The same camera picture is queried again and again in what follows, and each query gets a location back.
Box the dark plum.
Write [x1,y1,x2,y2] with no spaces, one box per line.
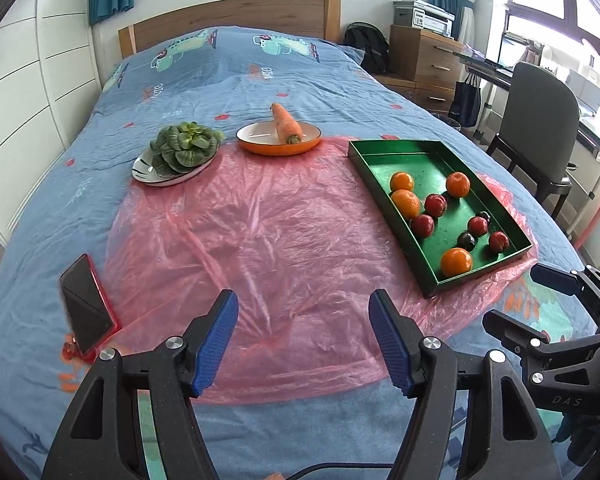
[477,210,491,223]
[456,231,477,252]

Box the small red apple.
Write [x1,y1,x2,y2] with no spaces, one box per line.
[488,231,510,254]
[424,194,448,219]

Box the red cased smartphone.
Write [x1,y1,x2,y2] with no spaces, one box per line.
[59,254,121,363]

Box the green rectangular tray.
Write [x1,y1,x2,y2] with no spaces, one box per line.
[348,140,533,297]

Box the dark plum in tray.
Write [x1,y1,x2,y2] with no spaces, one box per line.
[477,210,491,223]

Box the small red apple in tray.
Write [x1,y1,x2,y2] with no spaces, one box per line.
[424,194,448,219]

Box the dark grey chair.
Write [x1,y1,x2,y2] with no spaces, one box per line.
[486,92,578,219]

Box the grey waste bin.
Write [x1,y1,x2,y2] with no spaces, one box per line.
[434,114,462,131]

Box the dark blue tote bag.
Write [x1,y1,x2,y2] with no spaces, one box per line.
[449,74,482,128]

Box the desk with items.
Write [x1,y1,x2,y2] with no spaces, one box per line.
[458,53,600,151]

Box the pink plastic sheet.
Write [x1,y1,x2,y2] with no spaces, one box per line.
[104,138,538,404]

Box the white patterned plate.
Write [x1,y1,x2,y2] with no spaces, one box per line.
[131,148,214,188]

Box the wooden drawer cabinet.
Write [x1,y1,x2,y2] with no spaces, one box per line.
[375,25,463,115]

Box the green bok choy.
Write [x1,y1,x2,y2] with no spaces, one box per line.
[149,122,224,174]

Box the orange carrot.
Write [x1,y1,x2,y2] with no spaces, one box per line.
[271,103,303,144]

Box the grey printer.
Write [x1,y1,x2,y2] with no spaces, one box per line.
[393,0,455,37]

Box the blue cartoon bed cover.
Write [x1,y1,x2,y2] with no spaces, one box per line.
[0,27,595,479]

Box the orange oval dish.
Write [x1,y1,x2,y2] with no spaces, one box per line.
[236,122,322,157]

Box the black backpack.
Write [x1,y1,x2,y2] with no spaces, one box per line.
[343,22,390,75]

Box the white wardrobe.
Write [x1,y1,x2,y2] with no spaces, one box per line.
[0,0,100,245]

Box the wooden headboard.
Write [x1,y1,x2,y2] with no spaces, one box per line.
[118,0,341,58]

